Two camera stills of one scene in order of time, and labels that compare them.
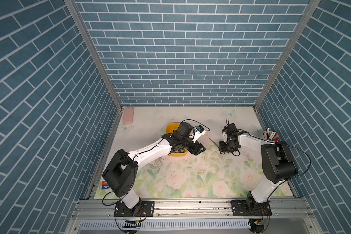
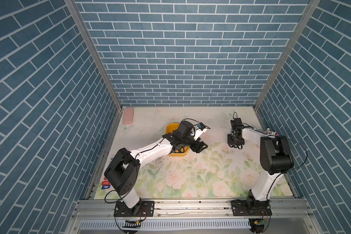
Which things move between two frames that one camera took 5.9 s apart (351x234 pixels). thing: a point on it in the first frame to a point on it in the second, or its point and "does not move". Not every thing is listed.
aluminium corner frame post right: (311, 8) does not move
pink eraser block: (128, 115) does not move
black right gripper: (222, 149) to (229, 142)
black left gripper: (195, 148) does not move
